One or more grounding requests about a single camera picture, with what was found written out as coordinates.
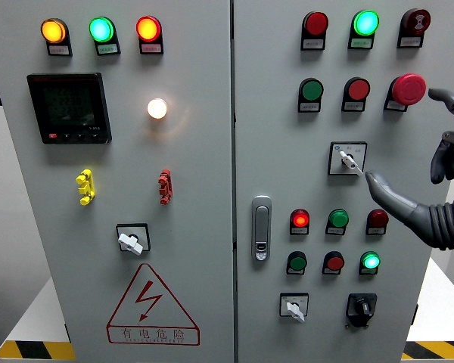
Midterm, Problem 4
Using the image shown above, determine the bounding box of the small turn switch white handle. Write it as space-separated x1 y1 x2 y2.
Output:
278 292 310 324

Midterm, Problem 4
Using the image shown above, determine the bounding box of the turn switch slim white handle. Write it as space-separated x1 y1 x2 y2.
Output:
328 141 368 178

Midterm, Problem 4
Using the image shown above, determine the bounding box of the red unlit round lamp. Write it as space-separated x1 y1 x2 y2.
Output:
300 11 330 51

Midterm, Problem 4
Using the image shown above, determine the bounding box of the small red push button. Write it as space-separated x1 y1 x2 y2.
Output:
321 250 346 276

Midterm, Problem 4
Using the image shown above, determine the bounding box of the small green push button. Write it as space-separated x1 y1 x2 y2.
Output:
285 250 308 276

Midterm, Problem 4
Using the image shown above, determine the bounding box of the white lamp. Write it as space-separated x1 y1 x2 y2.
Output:
147 98 169 120

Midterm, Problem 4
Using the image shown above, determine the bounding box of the small green unlit lamp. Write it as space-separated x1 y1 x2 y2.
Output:
325 208 350 237

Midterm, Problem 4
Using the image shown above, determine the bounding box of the turn switch broad white handle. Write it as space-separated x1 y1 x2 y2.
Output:
115 222 151 257

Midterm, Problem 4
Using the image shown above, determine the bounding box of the small yellow handle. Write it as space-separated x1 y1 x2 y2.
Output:
75 169 97 206

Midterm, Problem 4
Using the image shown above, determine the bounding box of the red lit round lamp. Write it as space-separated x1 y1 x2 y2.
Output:
135 15 164 56

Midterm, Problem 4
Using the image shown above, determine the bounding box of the dark red buzzer lamp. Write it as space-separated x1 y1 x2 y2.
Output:
396 8 432 49

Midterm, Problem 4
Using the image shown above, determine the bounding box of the small red lit lamp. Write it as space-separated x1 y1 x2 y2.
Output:
289 208 311 236

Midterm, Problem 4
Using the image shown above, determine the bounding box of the small red handle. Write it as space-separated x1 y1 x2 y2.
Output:
157 168 174 206

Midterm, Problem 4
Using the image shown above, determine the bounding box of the turn switch black handle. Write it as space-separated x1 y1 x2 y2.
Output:
344 293 378 329

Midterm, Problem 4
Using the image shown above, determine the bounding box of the black display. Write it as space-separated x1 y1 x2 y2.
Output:
26 72 113 145

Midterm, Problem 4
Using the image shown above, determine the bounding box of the grey cabinet door with display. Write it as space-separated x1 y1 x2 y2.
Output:
0 0 235 363

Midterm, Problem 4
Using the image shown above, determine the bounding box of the grey cabinet door with lock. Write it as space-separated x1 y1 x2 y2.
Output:
232 0 454 363

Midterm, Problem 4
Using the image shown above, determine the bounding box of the yellow round lamp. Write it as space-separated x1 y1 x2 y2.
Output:
40 17 73 57

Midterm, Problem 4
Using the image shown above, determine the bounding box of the large red stop button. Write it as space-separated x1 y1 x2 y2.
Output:
383 73 428 113

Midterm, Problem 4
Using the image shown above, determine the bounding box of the black yellow striped tape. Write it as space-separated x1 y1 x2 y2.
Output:
0 340 76 361
400 340 454 361

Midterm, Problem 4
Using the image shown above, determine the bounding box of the green lit round lamp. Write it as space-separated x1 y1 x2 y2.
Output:
347 9 381 51
89 16 122 57

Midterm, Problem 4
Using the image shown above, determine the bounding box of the small green lit lamp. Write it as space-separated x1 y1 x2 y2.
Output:
358 250 381 276

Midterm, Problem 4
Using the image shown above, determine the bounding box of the red warning triangle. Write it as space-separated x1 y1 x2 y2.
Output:
105 262 201 347

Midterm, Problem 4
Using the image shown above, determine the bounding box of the silver door lock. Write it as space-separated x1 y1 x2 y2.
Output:
250 195 273 263

